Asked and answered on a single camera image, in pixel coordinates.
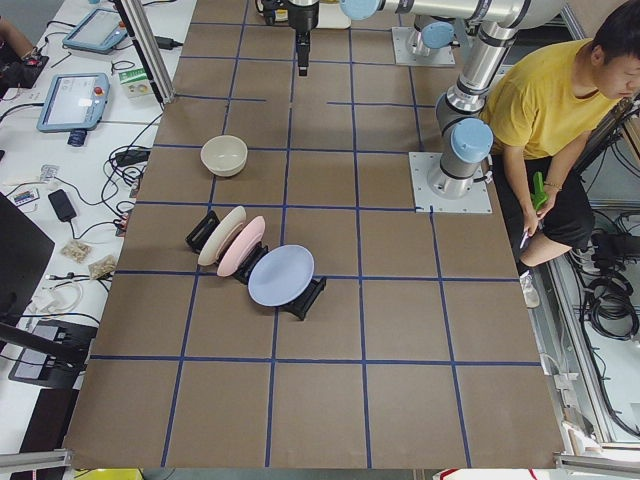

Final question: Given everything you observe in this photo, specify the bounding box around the cream ceramic bowl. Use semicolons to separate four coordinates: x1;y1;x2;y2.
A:
200;135;248;177

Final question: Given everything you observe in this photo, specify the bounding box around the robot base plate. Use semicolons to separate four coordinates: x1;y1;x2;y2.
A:
408;152;493;215
391;22;455;68

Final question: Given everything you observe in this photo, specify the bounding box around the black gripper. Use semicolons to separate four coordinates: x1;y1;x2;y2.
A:
286;0;319;77

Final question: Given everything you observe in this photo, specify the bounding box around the blue teach pendant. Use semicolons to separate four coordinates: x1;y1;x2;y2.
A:
62;8;128;54
37;73;110;133

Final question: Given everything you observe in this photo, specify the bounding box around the near blue teach pendant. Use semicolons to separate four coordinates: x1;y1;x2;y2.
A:
37;73;110;133

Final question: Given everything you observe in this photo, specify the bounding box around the green white small box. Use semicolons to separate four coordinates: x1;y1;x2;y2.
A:
118;68;153;98

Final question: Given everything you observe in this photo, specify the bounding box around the person in yellow shirt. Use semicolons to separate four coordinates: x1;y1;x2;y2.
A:
480;1;639;308

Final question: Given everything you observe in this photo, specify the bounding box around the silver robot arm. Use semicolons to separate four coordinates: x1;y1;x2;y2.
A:
339;0;565;200
405;15;455;57

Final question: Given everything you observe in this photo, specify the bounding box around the far blue teach pendant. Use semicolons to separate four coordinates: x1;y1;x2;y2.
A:
62;8;128;54

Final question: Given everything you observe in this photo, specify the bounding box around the colourful remote control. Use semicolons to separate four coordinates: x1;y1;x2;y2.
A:
10;188;40;207

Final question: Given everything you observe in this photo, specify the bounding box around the black monitor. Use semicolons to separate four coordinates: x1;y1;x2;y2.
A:
0;195;55;326

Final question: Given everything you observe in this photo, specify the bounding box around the black dish rack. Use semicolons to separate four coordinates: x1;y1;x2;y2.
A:
185;211;327;321

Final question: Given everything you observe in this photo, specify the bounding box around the aluminium frame post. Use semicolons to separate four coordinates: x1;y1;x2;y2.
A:
114;0;175;105

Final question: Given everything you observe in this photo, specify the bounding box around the green handled tool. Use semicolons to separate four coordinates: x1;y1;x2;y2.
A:
531;171;548;211

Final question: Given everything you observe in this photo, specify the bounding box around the light blue plate in rack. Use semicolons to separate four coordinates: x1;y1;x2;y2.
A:
248;245;315;307

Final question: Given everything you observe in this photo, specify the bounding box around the white rectangular tray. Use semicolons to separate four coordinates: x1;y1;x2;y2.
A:
317;0;351;29

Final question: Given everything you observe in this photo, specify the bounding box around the black power adapter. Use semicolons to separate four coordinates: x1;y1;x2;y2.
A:
114;149;150;167

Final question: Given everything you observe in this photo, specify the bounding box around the black phone on desk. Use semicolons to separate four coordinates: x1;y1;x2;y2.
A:
48;189;77;222

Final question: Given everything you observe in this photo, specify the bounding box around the pink plate in rack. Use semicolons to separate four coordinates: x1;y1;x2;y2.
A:
217;216;266;277

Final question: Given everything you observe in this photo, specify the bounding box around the cream plate in rack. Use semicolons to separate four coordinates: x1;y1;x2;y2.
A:
198;206;246;266

